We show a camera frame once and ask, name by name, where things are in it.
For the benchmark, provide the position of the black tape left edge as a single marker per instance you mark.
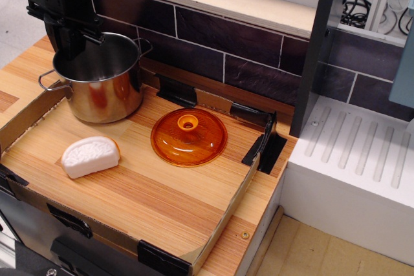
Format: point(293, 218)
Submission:
point(8, 179)

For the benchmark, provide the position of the white drainboard sink unit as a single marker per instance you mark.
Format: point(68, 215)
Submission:
point(351, 175)

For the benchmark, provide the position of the stainless steel pot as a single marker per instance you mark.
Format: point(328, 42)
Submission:
point(103, 83)

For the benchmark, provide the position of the black base bracket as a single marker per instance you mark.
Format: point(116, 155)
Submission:
point(92, 259)

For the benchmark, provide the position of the black tape right corner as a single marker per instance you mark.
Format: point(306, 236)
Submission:
point(269, 145)

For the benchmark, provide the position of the orange glass pot lid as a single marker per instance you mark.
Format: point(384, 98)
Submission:
point(189, 137)

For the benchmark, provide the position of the teal grey box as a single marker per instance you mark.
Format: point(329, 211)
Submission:
point(402, 88)

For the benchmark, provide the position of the black tape front left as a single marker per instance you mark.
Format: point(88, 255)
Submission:
point(71, 221)

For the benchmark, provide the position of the black tape at back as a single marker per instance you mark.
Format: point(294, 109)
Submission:
point(176, 92)

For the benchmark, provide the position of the cardboard fence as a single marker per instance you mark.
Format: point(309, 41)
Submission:
point(180, 210)

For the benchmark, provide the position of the black tape front corner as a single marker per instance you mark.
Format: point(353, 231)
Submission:
point(162, 261)

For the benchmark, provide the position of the black tape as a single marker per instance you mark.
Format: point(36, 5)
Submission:
point(71, 221)
point(176, 92)

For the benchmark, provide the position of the white toy bread slice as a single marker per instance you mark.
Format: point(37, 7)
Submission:
point(90, 155)

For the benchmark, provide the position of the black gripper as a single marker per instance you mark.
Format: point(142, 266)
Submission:
point(78, 16)

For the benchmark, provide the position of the black tape corner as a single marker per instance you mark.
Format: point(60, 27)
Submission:
point(269, 145)
point(162, 261)

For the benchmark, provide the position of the dark grey vertical post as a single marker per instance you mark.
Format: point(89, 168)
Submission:
point(326, 21)

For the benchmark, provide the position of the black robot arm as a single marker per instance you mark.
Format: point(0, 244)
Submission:
point(69, 24)

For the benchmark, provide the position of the brass screw in countertop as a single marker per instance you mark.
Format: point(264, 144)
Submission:
point(245, 235)

